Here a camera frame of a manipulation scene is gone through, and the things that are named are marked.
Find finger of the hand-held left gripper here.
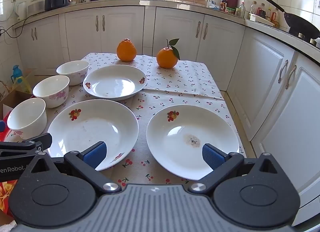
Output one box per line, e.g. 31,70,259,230
0,133,53,157

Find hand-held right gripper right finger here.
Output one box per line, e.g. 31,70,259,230
188,143,281,195

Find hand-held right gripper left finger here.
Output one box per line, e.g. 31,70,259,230
26,141,122,195

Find white bowl pink floral print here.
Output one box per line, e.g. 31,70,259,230
7,98,47,140
56,60,90,86
33,75,70,108

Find large white plate fruit print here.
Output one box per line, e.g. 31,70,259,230
47,99,139,172
146,105,240,181

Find small white plate floral print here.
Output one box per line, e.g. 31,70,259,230
83,65,148,101

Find red printed bag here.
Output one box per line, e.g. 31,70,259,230
0,181,18,216

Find cardboard box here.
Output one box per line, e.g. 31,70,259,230
0,72,34,120

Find blue thermos jug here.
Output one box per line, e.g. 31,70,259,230
11,65,23,84

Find cherry print tablecloth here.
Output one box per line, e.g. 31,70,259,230
5,53,247,185

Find orange without leaf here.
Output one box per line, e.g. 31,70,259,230
117,38,137,62

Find orange with green leaves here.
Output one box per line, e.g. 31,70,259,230
157,38,180,69

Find white kitchen cabinets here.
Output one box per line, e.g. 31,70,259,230
15,5,320,222

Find white electric kettle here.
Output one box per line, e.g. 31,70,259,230
16,1,28,21

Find white countertop appliance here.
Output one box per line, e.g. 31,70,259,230
27,0,46,14

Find white plastic tray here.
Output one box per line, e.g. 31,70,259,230
249,13,278,27

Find gas stove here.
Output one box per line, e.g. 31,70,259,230
287,28,320,49

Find bottle with yellow cap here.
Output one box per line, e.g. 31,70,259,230
249,1,258,19

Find dark soy sauce bottle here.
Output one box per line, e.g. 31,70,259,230
257,3,267,19

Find cooking oil bottle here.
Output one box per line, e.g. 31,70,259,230
272,7,281,28

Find black wok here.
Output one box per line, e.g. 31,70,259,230
264,0,320,37

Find kitchen countertop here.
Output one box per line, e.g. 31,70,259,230
14,0,320,65

